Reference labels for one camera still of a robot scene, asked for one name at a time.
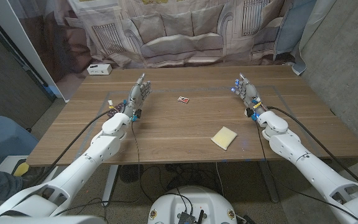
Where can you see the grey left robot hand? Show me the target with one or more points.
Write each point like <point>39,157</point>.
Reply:
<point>135,96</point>

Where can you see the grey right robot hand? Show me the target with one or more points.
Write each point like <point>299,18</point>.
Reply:
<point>249,91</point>

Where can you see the yellow sponge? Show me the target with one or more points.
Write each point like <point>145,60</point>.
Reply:
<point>224,137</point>

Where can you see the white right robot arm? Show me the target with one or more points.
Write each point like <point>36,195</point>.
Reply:
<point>291,146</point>

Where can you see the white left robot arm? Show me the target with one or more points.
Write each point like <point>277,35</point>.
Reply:
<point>104,146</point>

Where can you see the white power box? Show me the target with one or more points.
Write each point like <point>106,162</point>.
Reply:
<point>99,69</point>

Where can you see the red white matchbox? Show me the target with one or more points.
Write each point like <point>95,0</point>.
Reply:
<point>183,99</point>

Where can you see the round black floor fan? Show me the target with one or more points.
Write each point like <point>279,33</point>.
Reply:
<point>131,173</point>

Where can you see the printed sofa backdrop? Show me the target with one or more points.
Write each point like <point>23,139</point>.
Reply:
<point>179,31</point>

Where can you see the white table leg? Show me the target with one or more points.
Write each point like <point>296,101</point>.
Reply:
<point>110,183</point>

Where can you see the grey table leg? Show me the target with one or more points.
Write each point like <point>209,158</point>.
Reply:
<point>269,183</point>

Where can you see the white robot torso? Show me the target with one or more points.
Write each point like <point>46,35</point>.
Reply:
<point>191,202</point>

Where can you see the black antenna module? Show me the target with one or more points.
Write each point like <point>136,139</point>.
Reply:
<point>186,217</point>

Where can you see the yellow pad with black border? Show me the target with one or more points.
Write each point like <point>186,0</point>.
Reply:
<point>21,169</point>

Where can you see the blue chair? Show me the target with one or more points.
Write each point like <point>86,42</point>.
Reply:
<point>2,137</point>

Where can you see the white floor platform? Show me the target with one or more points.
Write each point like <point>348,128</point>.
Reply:
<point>8,161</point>

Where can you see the white door frame post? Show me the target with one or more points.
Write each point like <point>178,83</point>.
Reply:
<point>20,40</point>

